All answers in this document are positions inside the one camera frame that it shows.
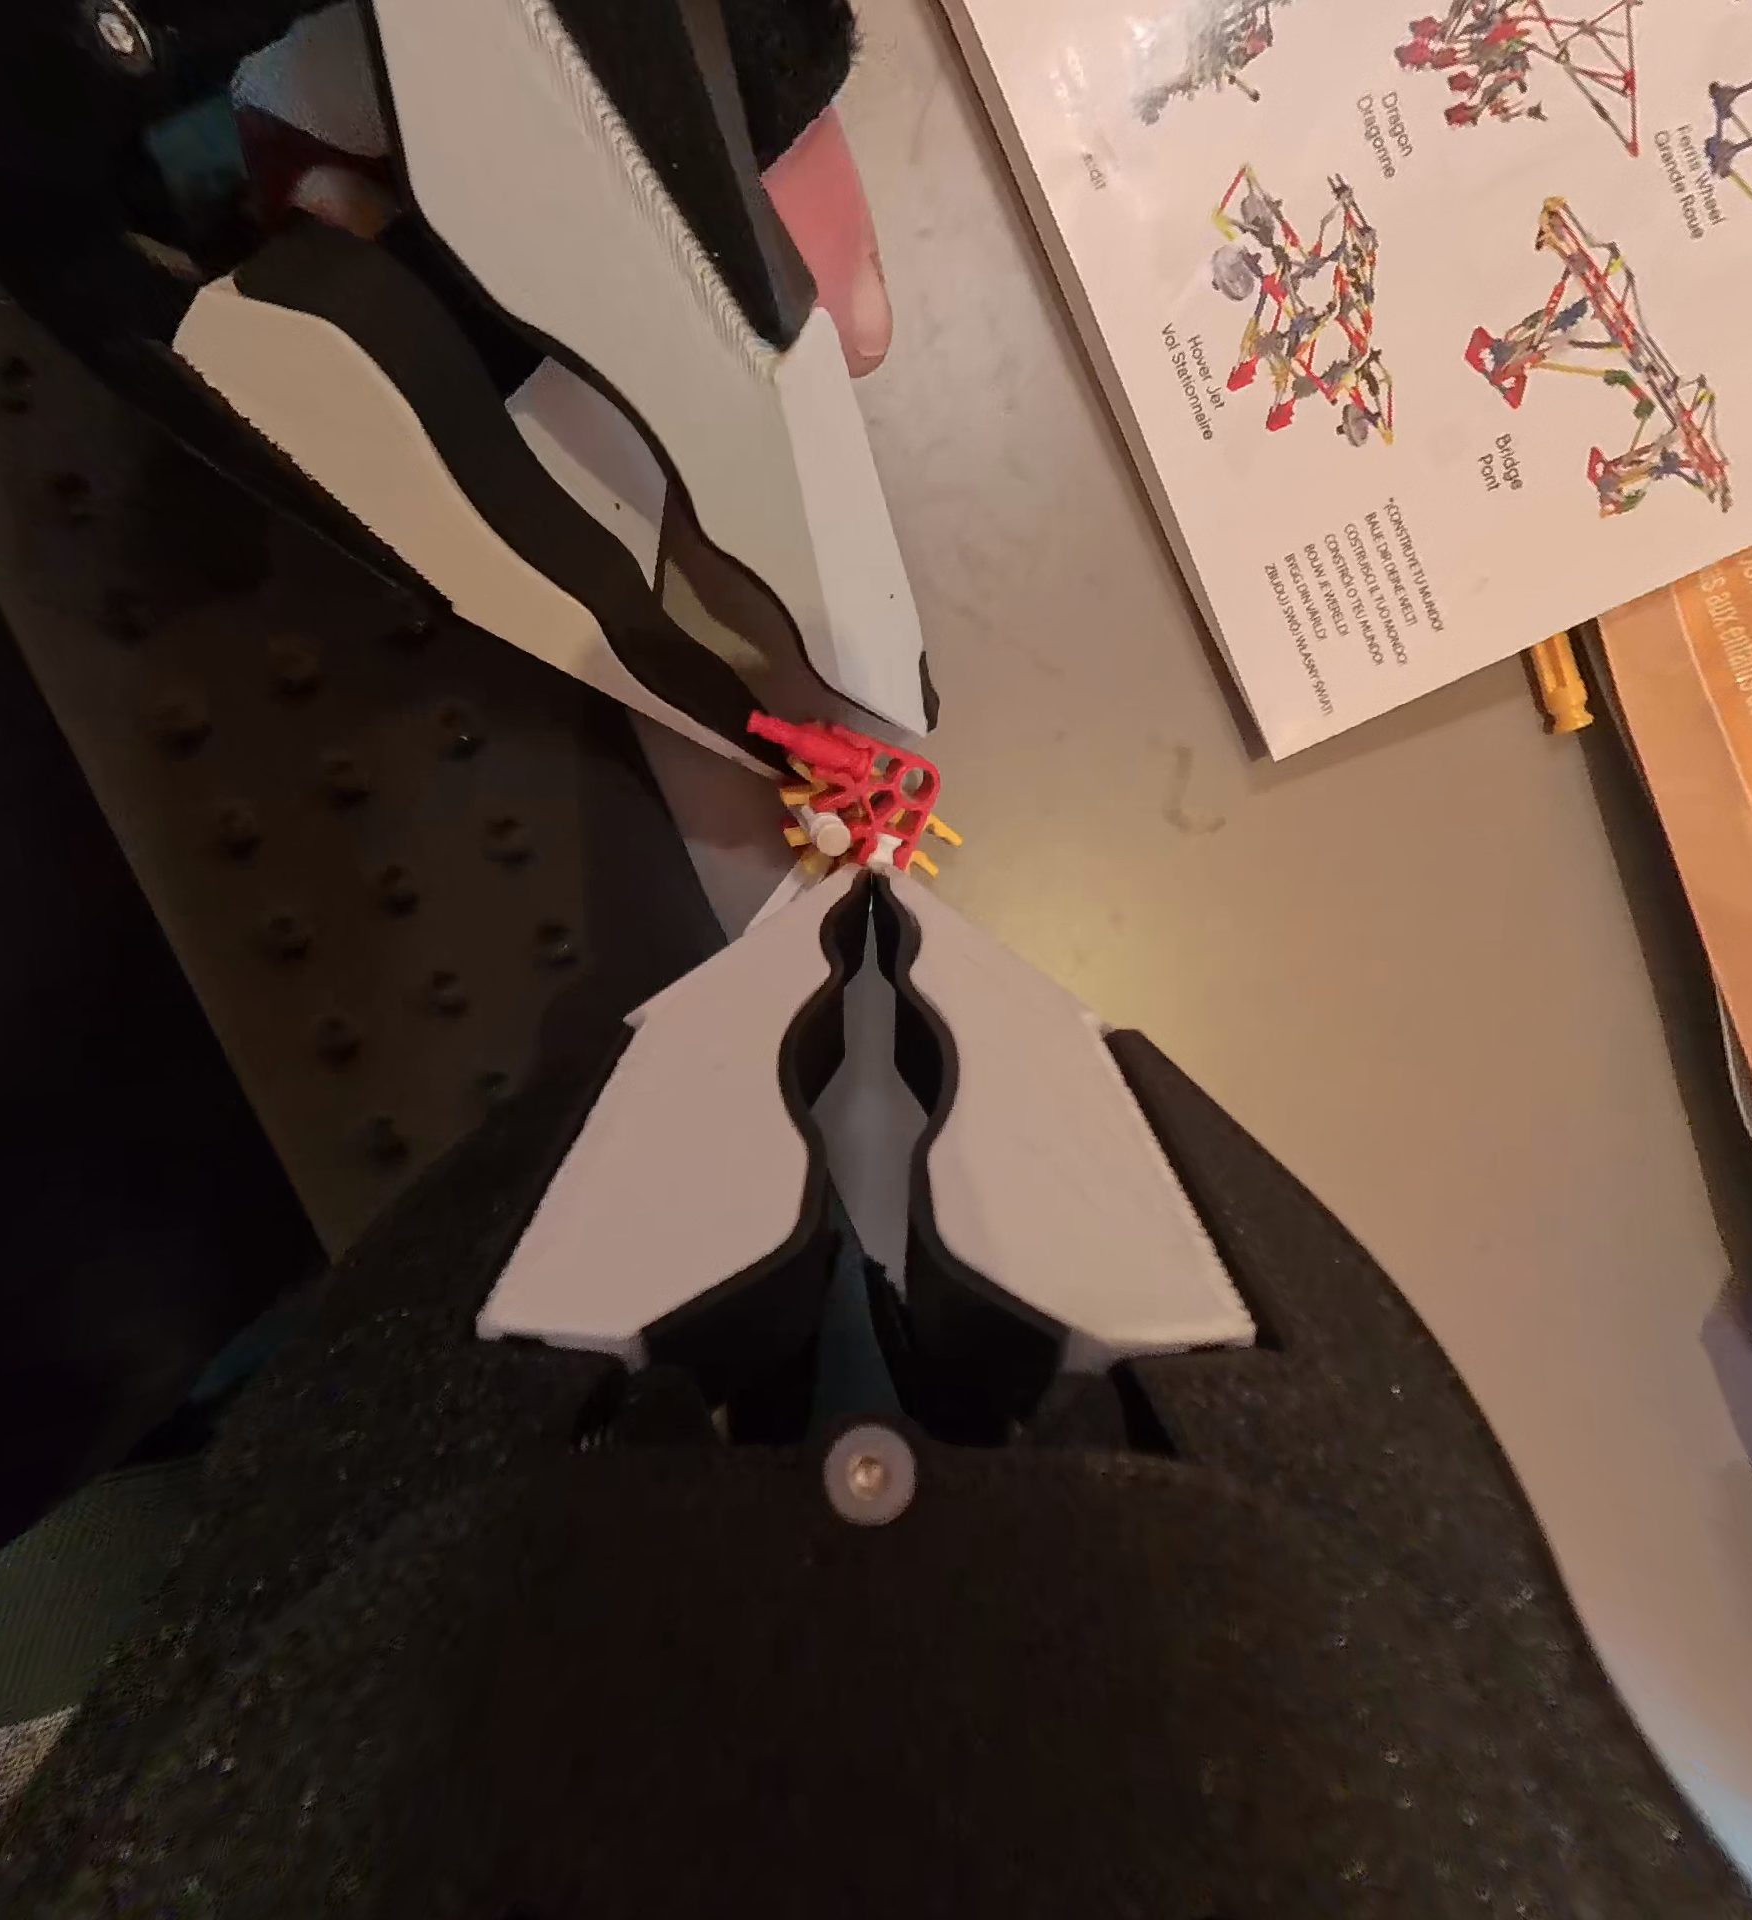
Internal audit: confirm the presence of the yellow plastic rod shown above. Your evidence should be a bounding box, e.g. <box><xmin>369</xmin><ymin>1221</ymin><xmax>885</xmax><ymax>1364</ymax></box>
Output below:
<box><xmin>1529</xmin><ymin>628</ymin><xmax>1599</xmax><ymax>736</ymax></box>

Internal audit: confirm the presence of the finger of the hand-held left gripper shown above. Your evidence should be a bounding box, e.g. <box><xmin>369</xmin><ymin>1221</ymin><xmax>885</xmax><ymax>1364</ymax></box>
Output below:
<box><xmin>172</xmin><ymin>226</ymin><xmax>819</xmax><ymax>782</ymax></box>
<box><xmin>362</xmin><ymin>0</ymin><xmax>942</xmax><ymax>739</ymax></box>

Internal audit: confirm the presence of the person's left hand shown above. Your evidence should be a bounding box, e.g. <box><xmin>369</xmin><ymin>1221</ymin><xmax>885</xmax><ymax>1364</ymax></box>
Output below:
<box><xmin>759</xmin><ymin>118</ymin><xmax>896</xmax><ymax>377</ymax></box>

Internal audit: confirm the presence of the orange and red toy bag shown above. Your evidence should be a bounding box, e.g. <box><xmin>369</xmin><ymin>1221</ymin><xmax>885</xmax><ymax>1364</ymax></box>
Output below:
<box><xmin>1596</xmin><ymin>509</ymin><xmax>1752</xmax><ymax>1306</ymax></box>

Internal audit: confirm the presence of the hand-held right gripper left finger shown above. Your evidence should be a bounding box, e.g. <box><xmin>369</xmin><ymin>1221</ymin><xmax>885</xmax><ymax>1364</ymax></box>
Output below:
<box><xmin>478</xmin><ymin>868</ymin><xmax>874</xmax><ymax>1364</ymax></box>

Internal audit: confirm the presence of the white printed instruction sheet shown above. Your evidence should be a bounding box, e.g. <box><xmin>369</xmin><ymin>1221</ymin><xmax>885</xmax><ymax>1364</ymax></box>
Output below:
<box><xmin>935</xmin><ymin>0</ymin><xmax>1752</xmax><ymax>762</ymax></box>

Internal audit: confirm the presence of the short red plastic rod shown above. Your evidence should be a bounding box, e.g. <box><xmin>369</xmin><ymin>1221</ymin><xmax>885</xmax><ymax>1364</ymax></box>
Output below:
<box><xmin>747</xmin><ymin>710</ymin><xmax>871</xmax><ymax>767</ymax></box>

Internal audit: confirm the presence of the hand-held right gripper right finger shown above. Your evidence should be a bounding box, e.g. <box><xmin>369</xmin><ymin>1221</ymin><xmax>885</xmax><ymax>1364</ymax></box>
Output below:
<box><xmin>871</xmin><ymin>868</ymin><xmax>1257</xmax><ymax>1373</ymax></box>

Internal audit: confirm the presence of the red yellow K'nex assembly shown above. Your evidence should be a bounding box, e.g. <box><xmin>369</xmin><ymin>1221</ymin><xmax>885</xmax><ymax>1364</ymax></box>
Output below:
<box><xmin>778</xmin><ymin>773</ymin><xmax>967</xmax><ymax>890</ymax></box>

